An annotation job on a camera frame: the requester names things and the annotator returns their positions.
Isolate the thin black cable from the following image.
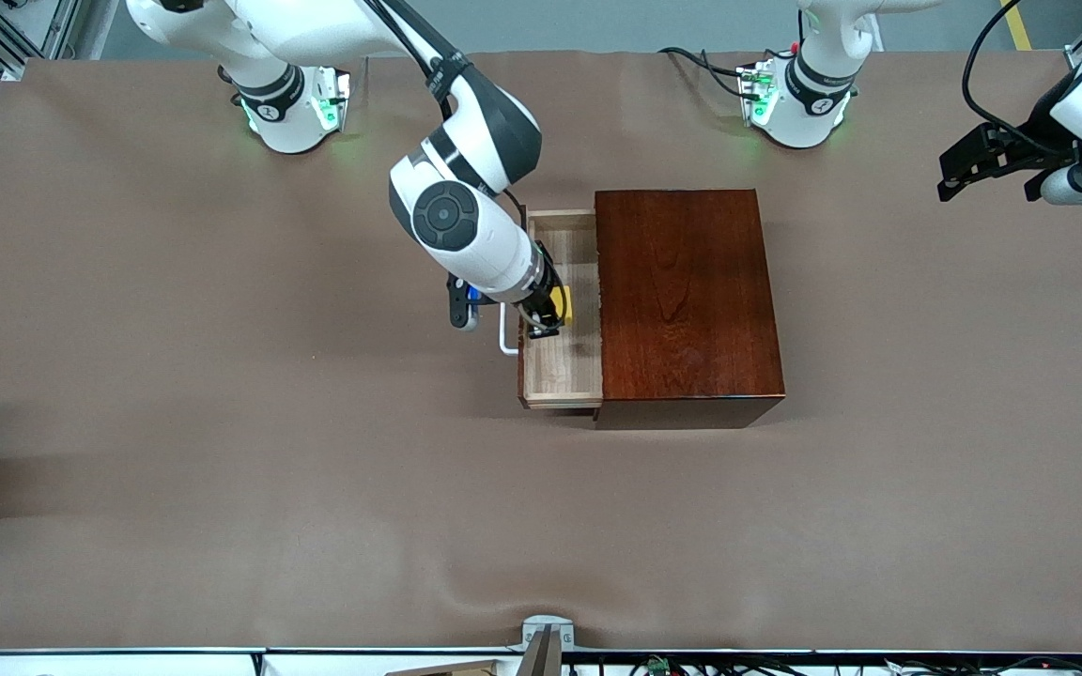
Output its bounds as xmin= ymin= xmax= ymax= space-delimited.
xmin=658 ymin=45 xmax=749 ymax=100

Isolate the brown table cover cloth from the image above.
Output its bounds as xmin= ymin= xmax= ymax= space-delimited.
xmin=0 ymin=49 xmax=1082 ymax=654

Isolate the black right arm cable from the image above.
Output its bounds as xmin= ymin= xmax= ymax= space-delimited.
xmin=358 ymin=0 xmax=467 ymax=104

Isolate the dark brown wooden cabinet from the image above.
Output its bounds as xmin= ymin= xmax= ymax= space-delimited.
xmin=594 ymin=188 xmax=786 ymax=431

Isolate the light wood drawer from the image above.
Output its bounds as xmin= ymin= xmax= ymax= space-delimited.
xmin=518 ymin=205 xmax=605 ymax=411

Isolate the tan board piece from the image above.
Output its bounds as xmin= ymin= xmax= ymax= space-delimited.
xmin=383 ymin=659 xmax=504 ymax=676

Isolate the grey metal bracket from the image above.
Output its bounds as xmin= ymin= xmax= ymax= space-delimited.
xmin=520 ymin=615 xmax=577 ymax=676

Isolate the green lit base connector box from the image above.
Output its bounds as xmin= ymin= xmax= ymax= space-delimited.
xmin=738 ymin=61 xmax=779 ymax=128
xmin=314 ymin=64 xmax=352 ymax=132

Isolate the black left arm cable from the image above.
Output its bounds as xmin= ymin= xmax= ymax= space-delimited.
xmin=961 ymin=0 xmax=1035 ymax=137

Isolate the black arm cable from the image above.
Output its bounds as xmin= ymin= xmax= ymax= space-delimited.
xmin=358 ymin=0 xmax=467 ymax=104
xmin=961 ymin=0 xmax=1035 ymax=137

